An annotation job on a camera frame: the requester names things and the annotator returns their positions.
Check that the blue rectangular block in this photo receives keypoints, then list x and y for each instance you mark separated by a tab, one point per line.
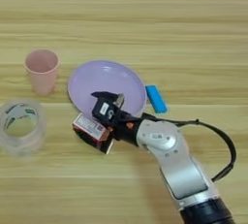
156	99

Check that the small red white card box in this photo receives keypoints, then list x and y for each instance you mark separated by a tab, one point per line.
87	123

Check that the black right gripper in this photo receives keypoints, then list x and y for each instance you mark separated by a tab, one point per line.
127	127

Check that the small black box white label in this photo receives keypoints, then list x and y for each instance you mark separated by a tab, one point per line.
105	111

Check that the pink plastic cup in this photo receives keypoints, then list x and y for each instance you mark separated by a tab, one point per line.
42	72

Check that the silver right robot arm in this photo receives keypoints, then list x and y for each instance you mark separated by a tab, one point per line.
180	163

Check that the purple plastic plate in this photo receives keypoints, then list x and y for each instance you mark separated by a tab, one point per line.
103	79

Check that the clear adhesive tape roll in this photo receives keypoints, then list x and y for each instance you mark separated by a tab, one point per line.
40	131

